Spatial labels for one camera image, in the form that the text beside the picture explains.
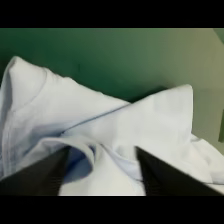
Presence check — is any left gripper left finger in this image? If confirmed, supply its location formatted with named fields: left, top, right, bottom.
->
left=0, top=145, right=72, bottom=197

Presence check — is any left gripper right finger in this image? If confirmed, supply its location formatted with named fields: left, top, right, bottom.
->
left=134, top=145, right=224, bottom=197

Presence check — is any white T-shirt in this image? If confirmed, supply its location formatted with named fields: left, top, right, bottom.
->
left=0, top=55, right=224, bottom=197

